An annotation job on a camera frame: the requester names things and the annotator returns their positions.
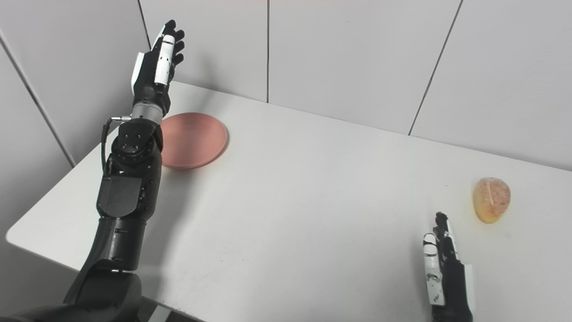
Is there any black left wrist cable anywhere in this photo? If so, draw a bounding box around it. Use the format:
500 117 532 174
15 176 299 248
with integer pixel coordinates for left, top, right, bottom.
101 116 132 173

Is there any pink round plate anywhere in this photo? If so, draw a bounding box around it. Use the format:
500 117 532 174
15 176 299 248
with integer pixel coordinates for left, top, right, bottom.
159 112 228 169

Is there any yellow-orange peeled fruit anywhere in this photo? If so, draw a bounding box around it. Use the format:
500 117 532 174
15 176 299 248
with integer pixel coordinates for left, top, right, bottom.
473 177 511 224

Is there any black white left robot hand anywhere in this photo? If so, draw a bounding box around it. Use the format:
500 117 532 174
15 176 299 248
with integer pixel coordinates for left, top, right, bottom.
130 19 185 118

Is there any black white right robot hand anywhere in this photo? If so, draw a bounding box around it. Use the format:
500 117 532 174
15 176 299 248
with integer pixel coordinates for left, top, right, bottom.
423 212 475 322

